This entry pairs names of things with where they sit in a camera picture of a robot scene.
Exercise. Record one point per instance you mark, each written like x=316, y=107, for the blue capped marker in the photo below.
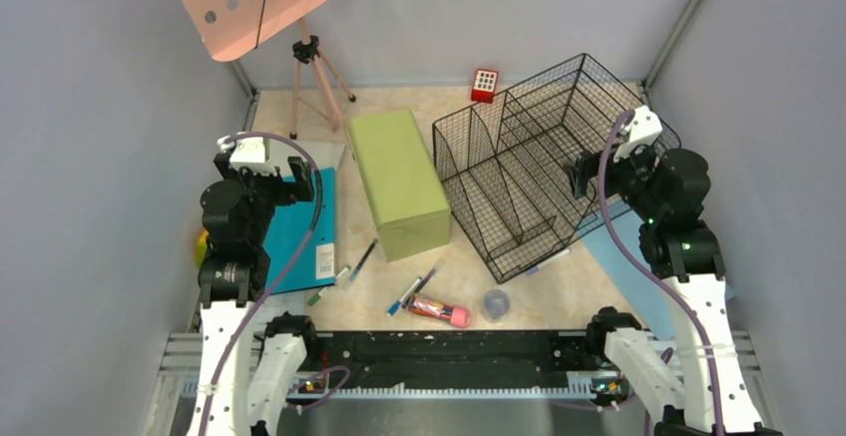
x=398, y=303

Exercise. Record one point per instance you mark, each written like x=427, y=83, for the teal folder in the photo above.
x=315, y=266

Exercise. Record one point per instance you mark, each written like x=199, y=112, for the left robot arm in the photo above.
x=246, y=374

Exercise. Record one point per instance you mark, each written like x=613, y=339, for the pink capped pencil tube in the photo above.
x=455, y=315

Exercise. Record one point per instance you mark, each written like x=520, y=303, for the clear round container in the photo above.
x=495, y=305

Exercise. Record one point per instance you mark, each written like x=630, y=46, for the black pen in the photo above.
x=358, y=267

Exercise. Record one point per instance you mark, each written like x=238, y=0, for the black wire desk organizer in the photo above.
x=502, y=164

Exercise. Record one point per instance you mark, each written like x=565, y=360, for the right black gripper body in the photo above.
x=630, y=178

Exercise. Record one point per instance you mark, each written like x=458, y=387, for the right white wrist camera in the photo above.
x=641, y=130

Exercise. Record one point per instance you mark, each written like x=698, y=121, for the grey white folder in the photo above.
x=325, y=155

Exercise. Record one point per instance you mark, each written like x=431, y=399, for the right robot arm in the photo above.
x=682, y=257

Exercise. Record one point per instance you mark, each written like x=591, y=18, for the light blue clipboard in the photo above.
x=644, y=297

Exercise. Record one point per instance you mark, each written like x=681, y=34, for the yellow green block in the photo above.
x=201, y=248

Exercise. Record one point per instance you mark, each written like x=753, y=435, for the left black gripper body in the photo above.
x=268, y=191

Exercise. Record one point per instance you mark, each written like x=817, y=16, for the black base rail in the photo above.
x=555, y=364

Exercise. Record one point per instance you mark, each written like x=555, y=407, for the green rectangular box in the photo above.
x=409, y=207

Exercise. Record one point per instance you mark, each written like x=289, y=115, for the white blue marker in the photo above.
x=547, y=261

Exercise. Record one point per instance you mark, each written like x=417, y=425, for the green capped marker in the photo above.
x=339, y=280

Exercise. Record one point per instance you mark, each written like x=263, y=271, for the red calculator cube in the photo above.
x=484, y=86

